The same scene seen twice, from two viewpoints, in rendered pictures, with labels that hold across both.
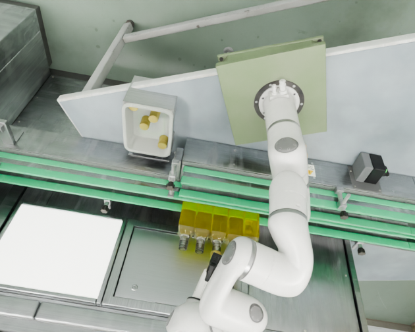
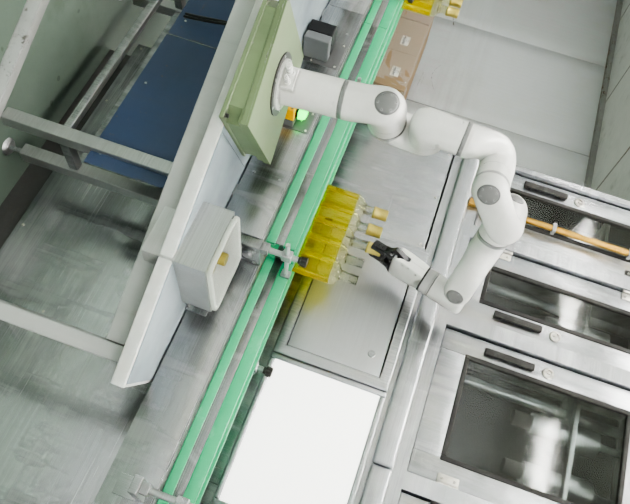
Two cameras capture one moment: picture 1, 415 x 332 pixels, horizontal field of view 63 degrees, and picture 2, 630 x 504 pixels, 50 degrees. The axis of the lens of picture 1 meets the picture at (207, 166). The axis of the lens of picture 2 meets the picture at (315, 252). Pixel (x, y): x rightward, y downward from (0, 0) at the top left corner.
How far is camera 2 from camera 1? 1.19 m
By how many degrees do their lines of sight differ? 44
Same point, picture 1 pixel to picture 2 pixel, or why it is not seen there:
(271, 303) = (403, 219)
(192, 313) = (474, 265)
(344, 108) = not seen: hidden behind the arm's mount
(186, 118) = not seen: hidden behind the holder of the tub
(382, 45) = not seen: outside the picture
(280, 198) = (450, 133)
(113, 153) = (199, 336)
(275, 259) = (500, 161)
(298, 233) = (490, 133)
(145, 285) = (370, 341)
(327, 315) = (423, 171)
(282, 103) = (309, 81)
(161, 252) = (330, 316)
